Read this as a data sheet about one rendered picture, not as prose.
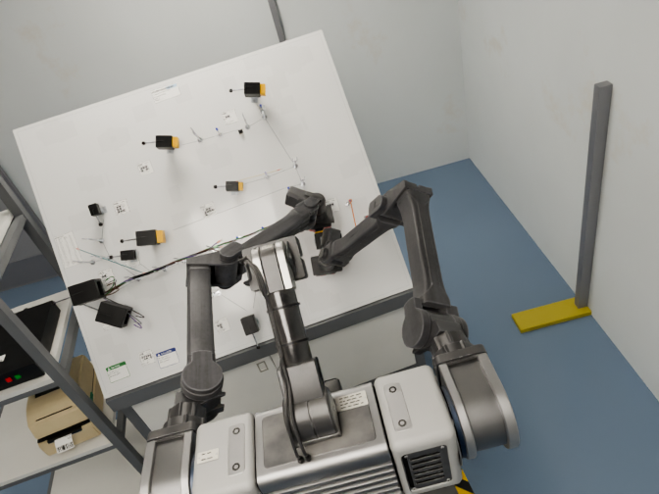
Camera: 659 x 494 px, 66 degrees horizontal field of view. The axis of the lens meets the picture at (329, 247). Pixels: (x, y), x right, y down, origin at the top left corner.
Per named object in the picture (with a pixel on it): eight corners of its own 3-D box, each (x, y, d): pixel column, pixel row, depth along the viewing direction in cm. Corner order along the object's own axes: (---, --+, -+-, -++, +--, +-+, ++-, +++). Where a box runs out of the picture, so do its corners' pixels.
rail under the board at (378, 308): (417, 302, 192) (415, 289, 188) (114, 413, 185) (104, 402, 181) (412, 292, 196) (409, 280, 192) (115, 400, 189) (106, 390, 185)
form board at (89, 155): (106, 398, 183) (104, 399, 181) (15, 131, 185) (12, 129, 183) (413, 286, 190) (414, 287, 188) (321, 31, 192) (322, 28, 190)
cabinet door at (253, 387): (294, 409, 216) (266, 349, 192) (171, 455, 212) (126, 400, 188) (294, 405, 217) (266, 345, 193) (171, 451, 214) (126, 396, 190)
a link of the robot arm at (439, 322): (442, 336, 90) (468, 341, 92) (426, 297, 98) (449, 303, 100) (418, 370, 94) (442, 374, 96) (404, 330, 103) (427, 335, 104)
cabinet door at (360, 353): (417, 365, 218) (403, 300, 194) (295, 410, 215) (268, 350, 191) (414, 360, 220) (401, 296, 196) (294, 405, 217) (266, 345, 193)
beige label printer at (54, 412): (103, 436, 195) (76, 407, 183) (48, 459, 193) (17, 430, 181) (106, 377, 219) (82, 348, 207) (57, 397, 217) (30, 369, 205)
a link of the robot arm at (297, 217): (228, 293, 131) (231, 260, 125) (211, 283, 133) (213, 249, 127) (317, 228, 163) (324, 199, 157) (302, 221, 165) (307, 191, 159)
